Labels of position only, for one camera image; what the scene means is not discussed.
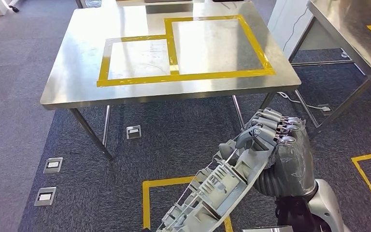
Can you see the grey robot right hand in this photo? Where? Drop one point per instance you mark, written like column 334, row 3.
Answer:
column 296, row 166

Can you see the steel workbench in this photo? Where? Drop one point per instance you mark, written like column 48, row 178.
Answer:
column 83, row 64

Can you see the grey plastic wheel cover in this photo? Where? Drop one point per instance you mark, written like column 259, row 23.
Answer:
column 224, row 189

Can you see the white partition panel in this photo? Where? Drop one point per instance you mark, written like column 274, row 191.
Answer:
column 284, row 22

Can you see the steel floor outlet box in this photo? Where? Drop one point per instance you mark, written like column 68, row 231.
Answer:
column 133, row 132
column 325, row 110
column 45, row 196
column 53, row 165

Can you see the steel table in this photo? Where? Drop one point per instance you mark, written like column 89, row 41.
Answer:
column 348, row 28

